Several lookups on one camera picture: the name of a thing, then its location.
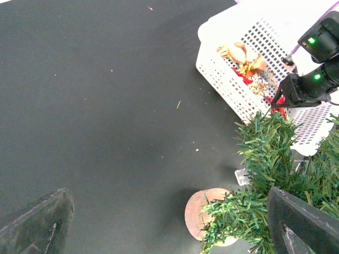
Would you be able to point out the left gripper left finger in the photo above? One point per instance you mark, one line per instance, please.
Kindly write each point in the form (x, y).
(39, 227)

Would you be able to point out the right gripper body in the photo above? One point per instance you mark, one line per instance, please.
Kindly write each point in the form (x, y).
(295, 97)

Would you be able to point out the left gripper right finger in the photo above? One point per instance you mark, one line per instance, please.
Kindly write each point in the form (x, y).
(297, 227)

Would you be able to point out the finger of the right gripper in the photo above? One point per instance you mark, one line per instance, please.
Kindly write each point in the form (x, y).
(279, 100)

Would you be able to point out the white plastic basket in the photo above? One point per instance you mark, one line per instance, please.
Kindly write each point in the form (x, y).
(271, 28)

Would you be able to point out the small green christmas tree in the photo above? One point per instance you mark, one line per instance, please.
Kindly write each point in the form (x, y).
(265, 144)

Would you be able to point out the clear battery box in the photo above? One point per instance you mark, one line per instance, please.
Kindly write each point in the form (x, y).
(241, 176)

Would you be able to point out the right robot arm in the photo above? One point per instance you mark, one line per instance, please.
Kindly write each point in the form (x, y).
(315, 87)

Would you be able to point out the red star ornament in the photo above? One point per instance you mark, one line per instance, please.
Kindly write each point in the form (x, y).
(282, 111)

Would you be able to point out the gold bell ornament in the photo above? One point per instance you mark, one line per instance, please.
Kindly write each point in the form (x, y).
(224, 51)

